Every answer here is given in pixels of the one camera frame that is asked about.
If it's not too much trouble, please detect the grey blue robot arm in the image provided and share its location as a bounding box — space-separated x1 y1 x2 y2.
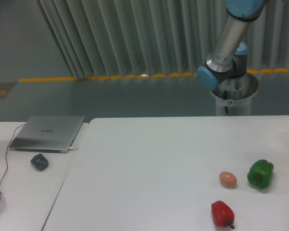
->
197 0 268 89

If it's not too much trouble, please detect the red bell pepper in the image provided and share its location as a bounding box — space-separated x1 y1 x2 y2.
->
211 201 235 229

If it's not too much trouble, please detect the green bell pepper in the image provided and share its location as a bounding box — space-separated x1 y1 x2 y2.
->
247 159 274 189

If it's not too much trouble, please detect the small black plastic part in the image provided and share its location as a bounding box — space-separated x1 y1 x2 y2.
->
30 154 49 171

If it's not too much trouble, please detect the silver closed laptop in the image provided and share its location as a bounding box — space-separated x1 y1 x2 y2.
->
9 115 85 153

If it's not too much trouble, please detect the white usb dongle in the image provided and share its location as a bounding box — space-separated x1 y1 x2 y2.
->
69 147 79 151

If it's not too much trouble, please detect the pale pleated curtain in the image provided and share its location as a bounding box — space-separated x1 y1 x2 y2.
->
37 0 289 79

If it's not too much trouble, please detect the brown egg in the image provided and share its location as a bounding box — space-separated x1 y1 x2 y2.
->
219 171 237 188

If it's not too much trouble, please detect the black mouse cable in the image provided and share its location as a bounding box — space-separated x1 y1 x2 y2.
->
0 120 25 191

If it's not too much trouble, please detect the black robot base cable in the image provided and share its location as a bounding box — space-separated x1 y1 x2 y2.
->
223 90 229 115

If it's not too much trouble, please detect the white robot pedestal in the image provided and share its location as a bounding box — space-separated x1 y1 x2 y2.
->
210 73 259 116

